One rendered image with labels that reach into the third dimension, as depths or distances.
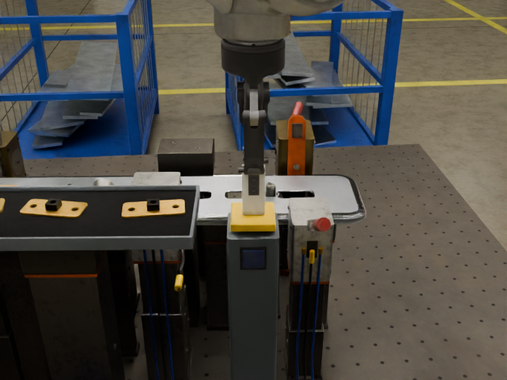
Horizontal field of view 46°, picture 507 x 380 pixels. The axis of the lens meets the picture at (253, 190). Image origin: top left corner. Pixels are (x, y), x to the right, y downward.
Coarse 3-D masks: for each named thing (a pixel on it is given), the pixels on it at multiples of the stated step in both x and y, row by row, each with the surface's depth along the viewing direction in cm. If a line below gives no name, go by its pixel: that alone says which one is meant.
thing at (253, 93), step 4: (252, 92) 68; (256, 92) 68; (252, 96) 68; (256, 96) 68; (252, 100) 68; (256, 100) 68; (252, 104) 67; (256, 104) 67; (252, 108) 67; (256, 108) 67; (252, 112) 67; (256, 112) 67; (252, 116) 67; (256, 116) 67; (252, 120) 67; (256, 120) 67; (252, 124) 68; (256, 124) 68
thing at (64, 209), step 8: (32, 200) 82; (40, 200) 82; (48, 200) 81; (56, 200) 81; (24, 208) 80; (32, 208) 80; (40, 208) 80; (48, 208) 80; (56, 208) 80; (64, 208) 80; (72, 208) 81; (80, 208) 80; (56, 216) 79; (64, 216) 79; (72, 216) 79
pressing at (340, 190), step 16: (0, 176) 124; (16, 176) 124; (32, 176) 124; (48, 176) 124; (64, 176) 124; (80, 176) 124; (96, 176) 124; (112, 176) 124; (128, 176) 124; (192, 176) 124; (208, 176) 124; (224, 176) 124; (240, 176) 124; (272, 176) 124; (288, 176) 124; (304, 176) 124; (320, 176) 124; (336, 176) 124; (208, 192) 118; (224, 192) 118; (320, 192) 118; (336, 192) 118; (352, 192) 118; (208, 208) 112; (224, 208) 112; (336, 208) 112; (352, 208) 112; (208, 224) 109; (224, 224) 109
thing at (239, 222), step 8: (232, 208) 81; (240, 208) 81; (272, 208) 81; (232, 216) 79; (240, 216) 79; (248, 216) 79; (256, 216) 79; (264, 216) 79; (272, 216) 79; (232, 224) 78; (240, 224) 78; (248, 224) 78; (256, 224) 78; (264, 224) 78; (272, 224) 78
